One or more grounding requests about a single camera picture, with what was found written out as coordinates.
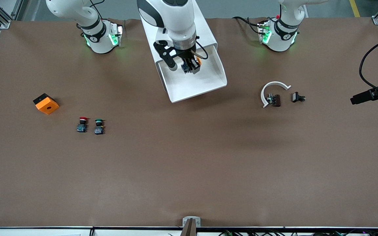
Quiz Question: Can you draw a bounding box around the black arm base cable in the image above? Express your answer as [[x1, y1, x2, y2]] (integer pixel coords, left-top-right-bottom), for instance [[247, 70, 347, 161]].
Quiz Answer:
[[89, 0, 113, 22], [232, 16, 268, 35]]

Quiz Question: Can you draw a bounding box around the black left arm base cable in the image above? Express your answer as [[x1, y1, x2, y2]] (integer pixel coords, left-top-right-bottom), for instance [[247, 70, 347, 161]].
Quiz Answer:
[[232, 16, 268, 35]]

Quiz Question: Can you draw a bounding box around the white semicircular pipe clamp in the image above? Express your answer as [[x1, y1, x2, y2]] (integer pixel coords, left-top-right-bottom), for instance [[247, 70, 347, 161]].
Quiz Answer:
[[261, 81, 291, 108]]

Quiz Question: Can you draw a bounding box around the yellow push button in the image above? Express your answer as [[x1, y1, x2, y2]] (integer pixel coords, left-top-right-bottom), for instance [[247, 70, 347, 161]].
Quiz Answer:
[[181, 58, 203, 74]]

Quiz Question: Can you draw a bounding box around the red push button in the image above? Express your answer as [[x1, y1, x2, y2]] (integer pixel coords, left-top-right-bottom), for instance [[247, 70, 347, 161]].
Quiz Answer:
[[76, 116, 88, 133]]

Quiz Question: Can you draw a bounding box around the black right arm base cable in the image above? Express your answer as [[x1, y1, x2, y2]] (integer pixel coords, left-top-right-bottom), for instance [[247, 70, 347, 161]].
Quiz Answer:
[[89, 0, 113, 22]]

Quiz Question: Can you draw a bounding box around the grey metal bracket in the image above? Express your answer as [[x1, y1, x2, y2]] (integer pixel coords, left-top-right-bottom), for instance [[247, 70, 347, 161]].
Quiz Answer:
[[182, 216, 201, 227]]

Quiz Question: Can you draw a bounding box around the orange and black box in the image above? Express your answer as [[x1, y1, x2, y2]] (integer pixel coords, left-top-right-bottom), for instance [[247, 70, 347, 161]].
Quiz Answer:
[[33, 93, 60, 115]]

